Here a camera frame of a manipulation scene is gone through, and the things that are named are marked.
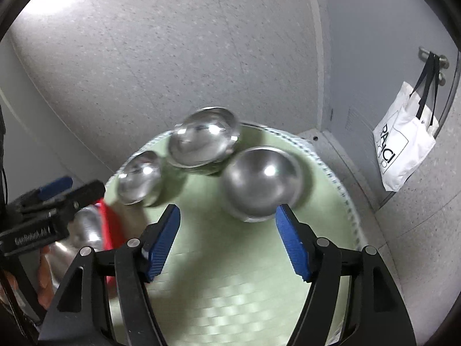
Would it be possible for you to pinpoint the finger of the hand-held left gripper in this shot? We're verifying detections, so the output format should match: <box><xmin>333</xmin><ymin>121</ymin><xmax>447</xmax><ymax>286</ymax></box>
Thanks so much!
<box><xmin>22</xmin><ymin>180</ymin><xmax>107</xmax><ymax>224</ymax></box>
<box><xmin>10</xmin><ymin>176</ymin><xmax>74</xmax><ymax>210</ymax></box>

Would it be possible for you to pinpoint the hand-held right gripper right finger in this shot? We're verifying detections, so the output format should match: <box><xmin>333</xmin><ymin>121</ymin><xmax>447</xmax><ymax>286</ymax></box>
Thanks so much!
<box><xmin>275</xmin><ymin>204</ymin><xmax>420</xmax><ymax>346</ymax></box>

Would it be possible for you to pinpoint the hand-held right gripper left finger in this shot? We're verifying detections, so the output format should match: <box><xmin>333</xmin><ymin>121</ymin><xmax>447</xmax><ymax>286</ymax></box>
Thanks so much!
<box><xmin>38</xmin><ymin>204</ymin><xmax>181</xmax><ymax>346</ymax></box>

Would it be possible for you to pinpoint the red plastic basin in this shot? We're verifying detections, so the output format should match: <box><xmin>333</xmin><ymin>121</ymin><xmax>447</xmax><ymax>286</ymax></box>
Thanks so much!
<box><xmin>94</xmin><ymin>198</ymin><xmax>125</xmax><ymax>285</ymax></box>

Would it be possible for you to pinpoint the small steel bowl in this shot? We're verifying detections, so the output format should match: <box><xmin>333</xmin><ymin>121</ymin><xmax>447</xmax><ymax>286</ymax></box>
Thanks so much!
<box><xmin>117</xmin><ymin>150</ymin><xmax>163</xmax><ymax>207</ymax></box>

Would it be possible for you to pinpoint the large steel bowl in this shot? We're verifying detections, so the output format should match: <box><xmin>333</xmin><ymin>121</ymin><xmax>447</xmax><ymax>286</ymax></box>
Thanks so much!
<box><xmin>220</xmin><ymin>146</ymin><xmax>306</xmax><ymax>223</ymax></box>

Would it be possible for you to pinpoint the orange cloth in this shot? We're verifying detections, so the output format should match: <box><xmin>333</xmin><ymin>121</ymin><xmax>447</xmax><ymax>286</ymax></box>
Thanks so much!
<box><xmin>35</xmin><ymin>247</ymin><xmax>60</xmax><ymax>309</ymax></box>

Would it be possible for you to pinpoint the green woven table mat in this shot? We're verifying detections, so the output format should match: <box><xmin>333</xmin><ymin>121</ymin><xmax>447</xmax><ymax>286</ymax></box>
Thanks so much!
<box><xmin>104</xmin><ymin>123</ymin><xmax>369</xmax><ymax>346</ymax></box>

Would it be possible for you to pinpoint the white tote bag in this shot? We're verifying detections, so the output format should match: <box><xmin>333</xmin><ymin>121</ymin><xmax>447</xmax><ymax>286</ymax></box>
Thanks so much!
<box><xmin>373</xmin><ymin>52</ymin><xmax>444</xmax><ymax>192</ymax></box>

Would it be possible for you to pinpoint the grey door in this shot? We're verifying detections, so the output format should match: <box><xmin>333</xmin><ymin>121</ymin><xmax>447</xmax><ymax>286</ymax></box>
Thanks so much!
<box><xmin>317</xmin><ymin>0</ymin><xmax>461</xmax><ymax>210</ymax></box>

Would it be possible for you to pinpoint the black cable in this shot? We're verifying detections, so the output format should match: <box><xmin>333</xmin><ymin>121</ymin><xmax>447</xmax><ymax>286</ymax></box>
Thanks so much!
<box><xmin>0</xmin><ymin>104</ymin><xmax>10</xmax><ymax>206</ymax></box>

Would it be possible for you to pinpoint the metal door handle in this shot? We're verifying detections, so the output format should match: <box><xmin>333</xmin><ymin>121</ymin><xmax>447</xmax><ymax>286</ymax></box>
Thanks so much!
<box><xmin>418</xmin><ymin>46</ymin><xmax>450</xmax><ymax>86</ymax></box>

